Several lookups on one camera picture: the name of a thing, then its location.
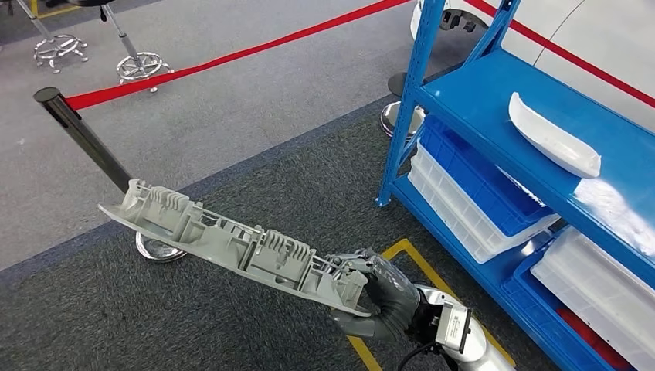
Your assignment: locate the blue steel shelf rack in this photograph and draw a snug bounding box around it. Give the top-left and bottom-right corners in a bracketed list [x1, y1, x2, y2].
[375, 0, 655, 371]

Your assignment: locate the grey plastic wheel hubcap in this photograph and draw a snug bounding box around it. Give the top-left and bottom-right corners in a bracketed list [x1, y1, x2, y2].
[98, 179, 374, 318]

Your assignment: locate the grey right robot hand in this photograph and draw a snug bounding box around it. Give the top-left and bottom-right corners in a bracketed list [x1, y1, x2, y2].
[327, 248, 424, 343]

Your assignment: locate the blue plastic crate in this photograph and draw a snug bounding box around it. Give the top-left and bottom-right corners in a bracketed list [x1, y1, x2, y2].
[500, 240, 655, 371]
[419, 114, 562, 239]

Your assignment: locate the white plastic crate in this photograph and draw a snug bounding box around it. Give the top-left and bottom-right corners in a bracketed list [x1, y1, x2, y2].
[530, 225, 655, 371]
[407, 143, 556, 264]

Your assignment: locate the red plastic part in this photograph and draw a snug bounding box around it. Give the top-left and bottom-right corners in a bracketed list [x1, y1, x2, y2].
[556, 307, 636, 371]

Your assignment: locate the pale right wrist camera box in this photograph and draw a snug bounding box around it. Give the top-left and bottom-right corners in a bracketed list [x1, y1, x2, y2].
[435, 301, 473, 356]

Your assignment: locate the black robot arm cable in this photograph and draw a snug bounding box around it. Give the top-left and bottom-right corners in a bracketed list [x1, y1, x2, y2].
[396, 342, 441, 371]

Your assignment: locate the white car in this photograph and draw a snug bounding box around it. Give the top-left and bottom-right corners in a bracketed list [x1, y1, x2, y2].
[409, 0, 655, 134]

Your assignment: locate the white plastic trim part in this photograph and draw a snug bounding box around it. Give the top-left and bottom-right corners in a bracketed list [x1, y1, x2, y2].
[507, 92, 602, 179]

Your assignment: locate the chrome base stool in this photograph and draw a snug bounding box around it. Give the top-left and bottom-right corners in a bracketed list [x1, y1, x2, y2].
[69, 0, 175, 94]
[15, 0, 89, 74]

